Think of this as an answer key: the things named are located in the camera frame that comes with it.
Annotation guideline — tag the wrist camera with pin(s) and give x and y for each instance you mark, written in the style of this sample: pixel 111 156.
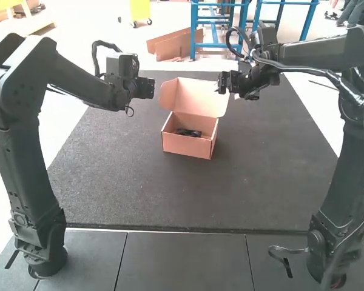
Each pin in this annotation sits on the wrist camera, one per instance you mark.
pixel 268 33
pixel 121 65

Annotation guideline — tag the brown cardboard sheet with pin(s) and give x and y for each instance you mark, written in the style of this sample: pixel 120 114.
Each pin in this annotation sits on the brown cardboard sheet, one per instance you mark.
pixel 170 42

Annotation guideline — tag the cardboard box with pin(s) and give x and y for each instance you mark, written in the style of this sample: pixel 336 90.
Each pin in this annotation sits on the cardboard box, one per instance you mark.
pixel 188 145

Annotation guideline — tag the blue metal frame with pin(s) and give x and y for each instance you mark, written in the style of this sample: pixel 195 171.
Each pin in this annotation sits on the blue metal frame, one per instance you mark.
pixel 308 18
pixel 194 30

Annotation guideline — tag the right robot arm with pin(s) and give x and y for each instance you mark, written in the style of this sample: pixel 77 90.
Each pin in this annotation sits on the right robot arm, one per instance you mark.
pixel 358 151

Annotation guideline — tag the yellow wheeled cabinet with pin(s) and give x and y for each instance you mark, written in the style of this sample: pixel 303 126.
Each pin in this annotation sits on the yellow wheeled cabinet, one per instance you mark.
pixel 139 9

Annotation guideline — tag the dark base panel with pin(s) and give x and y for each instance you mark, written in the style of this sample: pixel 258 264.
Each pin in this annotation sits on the dark base panel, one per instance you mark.
pixel 94 257
pixel 185 260
pixel 273 272

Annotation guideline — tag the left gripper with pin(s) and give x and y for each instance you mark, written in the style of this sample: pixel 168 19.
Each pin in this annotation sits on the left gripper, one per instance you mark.
pixel 142 88

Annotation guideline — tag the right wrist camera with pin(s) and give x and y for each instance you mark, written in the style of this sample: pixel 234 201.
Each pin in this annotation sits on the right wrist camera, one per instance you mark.
pixel 268 33

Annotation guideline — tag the black mat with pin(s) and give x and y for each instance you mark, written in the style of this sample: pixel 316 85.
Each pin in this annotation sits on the black mat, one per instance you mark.
pixel 124 182

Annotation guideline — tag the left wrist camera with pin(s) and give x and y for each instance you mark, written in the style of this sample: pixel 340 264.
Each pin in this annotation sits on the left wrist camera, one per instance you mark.
pixel 121 65

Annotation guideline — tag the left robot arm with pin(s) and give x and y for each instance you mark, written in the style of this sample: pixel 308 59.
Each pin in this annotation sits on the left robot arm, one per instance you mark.
pixel 24 121

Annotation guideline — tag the black square fan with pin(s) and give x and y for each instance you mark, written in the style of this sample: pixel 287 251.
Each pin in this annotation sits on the black square fan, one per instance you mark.
pixel 188 132

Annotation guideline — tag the person's legs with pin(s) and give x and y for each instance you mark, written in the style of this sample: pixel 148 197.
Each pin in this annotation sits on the person's legs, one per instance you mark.
pixel 352 12

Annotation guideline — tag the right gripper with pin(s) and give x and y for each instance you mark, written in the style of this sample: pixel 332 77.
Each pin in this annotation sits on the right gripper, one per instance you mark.
pixel 233 82

